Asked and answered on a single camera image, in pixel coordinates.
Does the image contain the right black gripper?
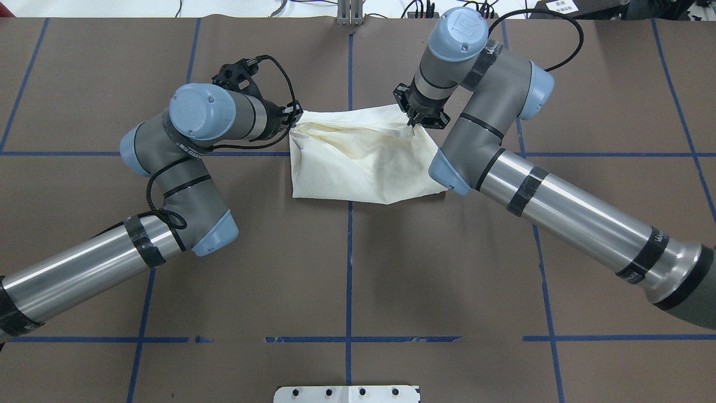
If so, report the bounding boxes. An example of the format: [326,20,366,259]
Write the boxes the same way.
[392,83,451,128]

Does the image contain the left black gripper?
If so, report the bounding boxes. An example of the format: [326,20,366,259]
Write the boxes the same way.
[263,100,303,140]

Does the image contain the cream long-sleeve printed shirt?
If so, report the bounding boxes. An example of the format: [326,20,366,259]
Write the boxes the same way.
[289,104,445,205]

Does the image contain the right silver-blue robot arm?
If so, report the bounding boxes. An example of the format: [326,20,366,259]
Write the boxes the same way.
[393,7,715,329]

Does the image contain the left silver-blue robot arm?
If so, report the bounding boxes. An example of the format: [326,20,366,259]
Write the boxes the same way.
[2,83,303,342]

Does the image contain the upper black relay box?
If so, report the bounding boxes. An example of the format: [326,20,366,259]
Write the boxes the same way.
[401,1,439,20]

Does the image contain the black laptop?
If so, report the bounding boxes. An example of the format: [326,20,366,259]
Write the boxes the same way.
[529,1,629,20]

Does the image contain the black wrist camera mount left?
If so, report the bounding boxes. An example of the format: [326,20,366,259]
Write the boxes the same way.
[211,58,263,99]

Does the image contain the aluminium frame post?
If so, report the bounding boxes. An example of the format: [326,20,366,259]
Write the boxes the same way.
[336,0,365,26]

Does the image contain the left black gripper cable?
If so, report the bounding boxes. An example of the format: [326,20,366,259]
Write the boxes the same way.
[144,54,297,230]

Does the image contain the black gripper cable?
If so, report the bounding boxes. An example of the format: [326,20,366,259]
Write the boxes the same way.
[144,54,297,230]
[488,8,585,73]

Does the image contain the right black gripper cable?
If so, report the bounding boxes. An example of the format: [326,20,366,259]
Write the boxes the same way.
[488,8,585,73]

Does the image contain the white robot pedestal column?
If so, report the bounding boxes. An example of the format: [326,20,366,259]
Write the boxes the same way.
[272,385,421,402]

